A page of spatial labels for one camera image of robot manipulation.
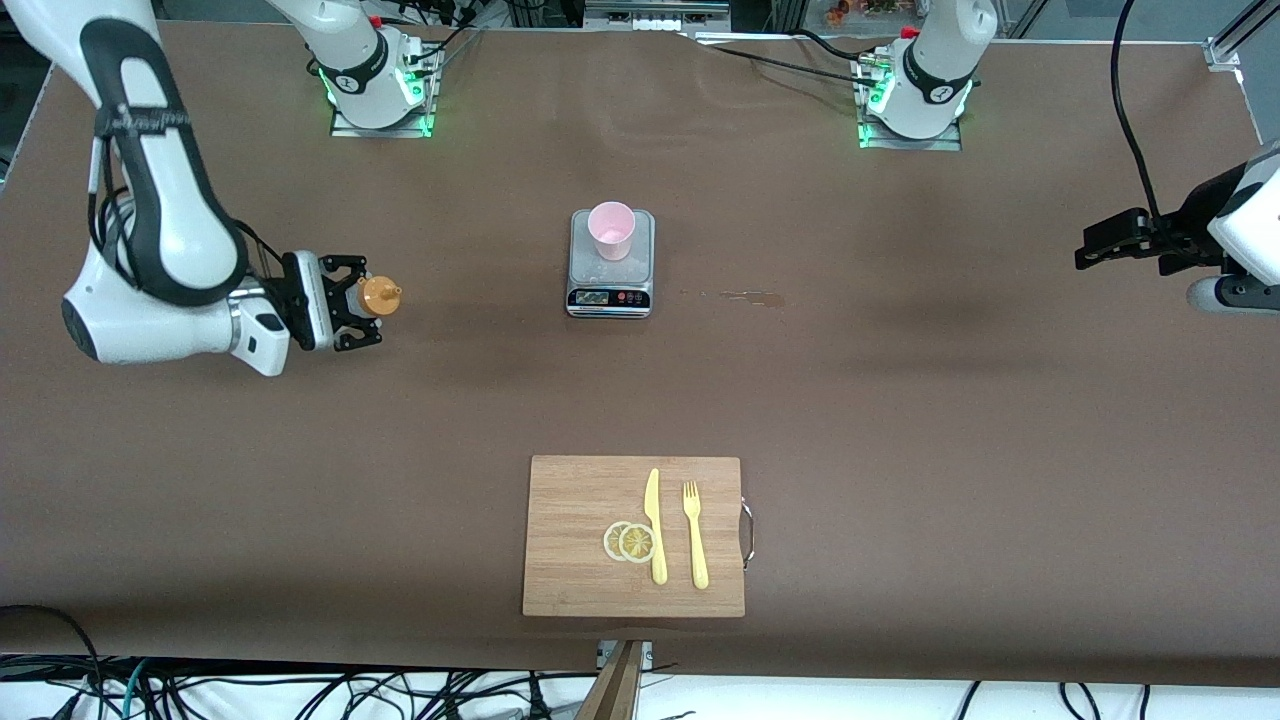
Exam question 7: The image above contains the sauce bottle with orange cap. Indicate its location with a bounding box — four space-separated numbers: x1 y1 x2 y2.
345 275 404 321

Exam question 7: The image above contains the pink plastic cup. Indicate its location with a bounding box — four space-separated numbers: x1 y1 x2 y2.
588 201 637 262

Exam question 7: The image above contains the wooden cutting board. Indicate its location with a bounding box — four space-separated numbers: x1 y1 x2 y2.
521 455 756 619

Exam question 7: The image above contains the silver digital kitchen scale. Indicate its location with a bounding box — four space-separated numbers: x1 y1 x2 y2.
566 208 657 320

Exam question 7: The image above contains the yellow plastic knife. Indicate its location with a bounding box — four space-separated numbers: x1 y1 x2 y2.
643 467 669 586

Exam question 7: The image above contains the yellow plastic fork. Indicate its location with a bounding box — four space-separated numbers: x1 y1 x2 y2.
682 480 710 590

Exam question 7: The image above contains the grey equipment box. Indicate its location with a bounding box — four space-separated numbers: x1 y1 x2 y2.
585 0 731 33

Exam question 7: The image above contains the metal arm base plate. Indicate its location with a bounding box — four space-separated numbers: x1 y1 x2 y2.
330 35 438 139
857 55 963 151

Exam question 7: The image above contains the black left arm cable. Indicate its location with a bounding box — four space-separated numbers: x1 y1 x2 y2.
1112 0 1166 226

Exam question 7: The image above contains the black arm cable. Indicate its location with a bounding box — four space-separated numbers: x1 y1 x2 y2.
1112 0 1166 226
88 135 291 296

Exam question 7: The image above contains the aluminium frame profile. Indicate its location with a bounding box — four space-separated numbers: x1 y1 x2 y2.
1205 0 1280 71

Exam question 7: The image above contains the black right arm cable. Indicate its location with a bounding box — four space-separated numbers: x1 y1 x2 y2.
88 135 291 296

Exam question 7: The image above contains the teal cable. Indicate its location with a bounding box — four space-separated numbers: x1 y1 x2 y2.
118 658 151 720

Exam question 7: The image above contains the wooden post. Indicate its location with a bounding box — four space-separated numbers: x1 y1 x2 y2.
575 640 646 720

